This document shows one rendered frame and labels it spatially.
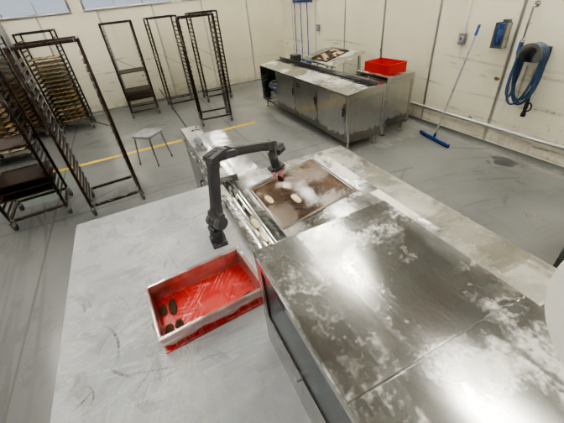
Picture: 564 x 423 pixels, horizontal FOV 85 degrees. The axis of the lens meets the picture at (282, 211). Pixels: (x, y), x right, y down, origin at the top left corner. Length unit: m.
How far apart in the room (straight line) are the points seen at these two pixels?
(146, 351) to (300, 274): 0.81
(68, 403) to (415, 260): 1.30
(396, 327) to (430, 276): 0.20
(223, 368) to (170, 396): 0.20
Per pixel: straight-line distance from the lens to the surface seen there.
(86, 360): 1.58
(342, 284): 0.86
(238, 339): 1.37
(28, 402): 2.78
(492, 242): 1.91
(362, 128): 4.58
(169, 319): 1.52
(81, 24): 8.52
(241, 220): 1.86
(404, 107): 5.24
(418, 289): 0.88
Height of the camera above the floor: 1.95
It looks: 35 degrees down
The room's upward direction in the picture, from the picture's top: 6 degrees counter-clockwise
